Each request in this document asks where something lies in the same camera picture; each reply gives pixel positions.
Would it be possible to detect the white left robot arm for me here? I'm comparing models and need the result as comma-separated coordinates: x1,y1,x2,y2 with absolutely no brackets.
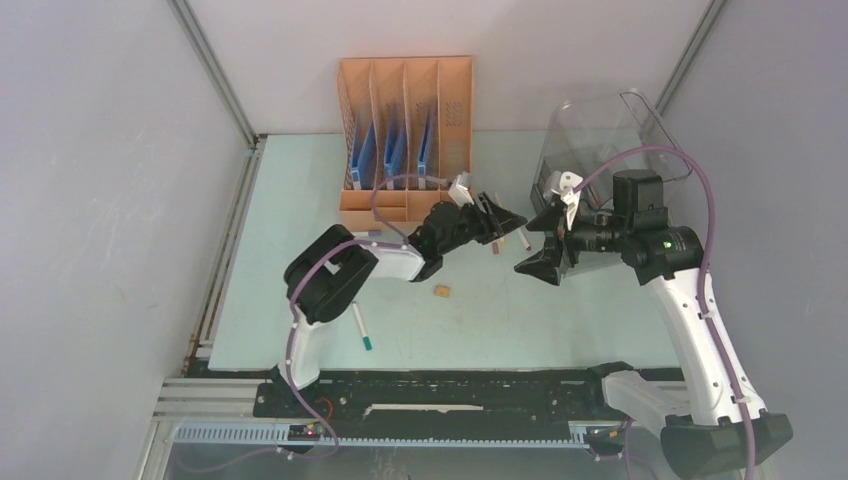
277,193,527,417

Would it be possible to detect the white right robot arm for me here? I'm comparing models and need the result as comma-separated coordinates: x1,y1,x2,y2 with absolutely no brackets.
516,169,793,479

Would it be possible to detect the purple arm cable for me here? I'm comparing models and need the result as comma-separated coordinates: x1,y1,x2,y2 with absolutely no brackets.
283,173,458,462
572,145,757,480

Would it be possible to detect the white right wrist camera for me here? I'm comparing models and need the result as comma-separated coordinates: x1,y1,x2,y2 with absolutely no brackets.
542,170,584,231

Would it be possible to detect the grey cable duct strip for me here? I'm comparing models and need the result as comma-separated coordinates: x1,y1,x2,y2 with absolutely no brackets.
173,423,607,450

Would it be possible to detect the orange plastic file organizer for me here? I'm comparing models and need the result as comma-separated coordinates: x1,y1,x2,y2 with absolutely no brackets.
336,56,474,232

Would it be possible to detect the green cap white marker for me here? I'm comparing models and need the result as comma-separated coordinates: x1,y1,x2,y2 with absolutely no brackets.
351,301,373,351

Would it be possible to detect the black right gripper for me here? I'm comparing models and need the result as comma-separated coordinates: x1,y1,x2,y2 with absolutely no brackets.
515,200,631,285

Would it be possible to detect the blue folder bottom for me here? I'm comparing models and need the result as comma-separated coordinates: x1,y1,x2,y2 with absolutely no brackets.
416,102,436,190

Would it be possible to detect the blue folder top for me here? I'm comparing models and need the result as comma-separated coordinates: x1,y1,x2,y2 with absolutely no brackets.
349,117,376,190

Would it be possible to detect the clear plastic drawer cabinet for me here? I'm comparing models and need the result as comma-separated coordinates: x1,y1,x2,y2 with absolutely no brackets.
530,89,692,213

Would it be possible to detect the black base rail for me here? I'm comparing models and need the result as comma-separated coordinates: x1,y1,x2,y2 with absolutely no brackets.
253,369,625,444

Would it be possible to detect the dark red cap marker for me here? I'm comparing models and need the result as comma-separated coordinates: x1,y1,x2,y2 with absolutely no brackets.
517,227,532,251

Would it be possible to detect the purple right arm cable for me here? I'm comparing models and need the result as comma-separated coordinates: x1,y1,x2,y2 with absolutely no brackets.
572,145,757,480

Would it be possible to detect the blue folder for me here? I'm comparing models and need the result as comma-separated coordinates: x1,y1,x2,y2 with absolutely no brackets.
383,103,407,178
416,102,436,190
349,117,376,190

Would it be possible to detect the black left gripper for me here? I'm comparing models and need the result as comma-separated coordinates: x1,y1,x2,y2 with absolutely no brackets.
438,192,527,256

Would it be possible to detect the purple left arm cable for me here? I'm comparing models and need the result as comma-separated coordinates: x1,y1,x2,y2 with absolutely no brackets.
283,173,458,462

